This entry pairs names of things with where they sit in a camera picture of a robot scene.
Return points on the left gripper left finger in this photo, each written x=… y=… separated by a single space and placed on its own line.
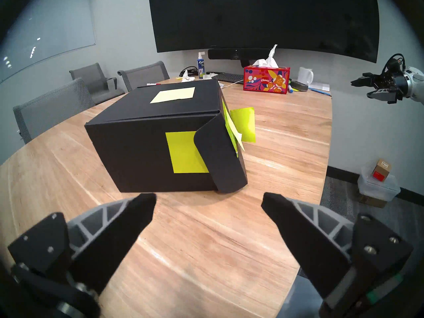
x=109 y=241

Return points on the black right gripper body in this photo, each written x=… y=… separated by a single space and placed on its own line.
x=399 y=83

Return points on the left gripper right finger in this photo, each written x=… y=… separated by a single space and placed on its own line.
x=308 y=241

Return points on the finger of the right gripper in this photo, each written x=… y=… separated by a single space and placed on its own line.
x=384 y=96
x=367 y=80

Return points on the small brown red box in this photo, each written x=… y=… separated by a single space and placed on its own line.
x=381 y=170

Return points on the brown cardboard box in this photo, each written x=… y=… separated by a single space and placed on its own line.
x=371 y=201

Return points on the black cardboard box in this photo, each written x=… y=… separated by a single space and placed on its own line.
x=132 y=148

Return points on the colourful floral tissue box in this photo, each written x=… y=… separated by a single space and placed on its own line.
x=265 y=80

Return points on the white paper sheets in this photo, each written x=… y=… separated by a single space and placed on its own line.
x=321 y=86

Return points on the blue pen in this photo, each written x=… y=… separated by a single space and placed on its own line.
x=321 y=92

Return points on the white mug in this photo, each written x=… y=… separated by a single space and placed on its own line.
x=304 y=76

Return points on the dark whiteboard eraser block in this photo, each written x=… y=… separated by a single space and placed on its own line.
x=299 y=85

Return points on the translucent plastic storage bin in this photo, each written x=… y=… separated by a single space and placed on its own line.
x=381 y=189

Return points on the yellow-green sticky note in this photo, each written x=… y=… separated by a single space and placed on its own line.
x=184 y=153
x=245 y=123

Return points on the black video conference bar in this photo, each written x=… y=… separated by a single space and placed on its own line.
x=232 y=53

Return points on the black keyboard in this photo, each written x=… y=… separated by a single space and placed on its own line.
x=228 y=78

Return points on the grey mesh office chair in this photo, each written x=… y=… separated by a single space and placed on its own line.
x=145 y=75
x=49 y=112

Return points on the crumpled white tissue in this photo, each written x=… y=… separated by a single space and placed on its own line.
x=187 y=77
x=208 y=76

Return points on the grey office chair with armrests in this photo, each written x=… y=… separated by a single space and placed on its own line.
x=92 y=80

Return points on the red whiteboard marker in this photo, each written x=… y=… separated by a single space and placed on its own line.
x=150 y=84

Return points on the whiteboard cleaner spray bottle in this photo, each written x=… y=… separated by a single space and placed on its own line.
x=201 y=67

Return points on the large black wall display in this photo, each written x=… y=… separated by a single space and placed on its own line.
x=265 y=19

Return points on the glass wall whiteboard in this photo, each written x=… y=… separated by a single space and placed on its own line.
x=43 y=29

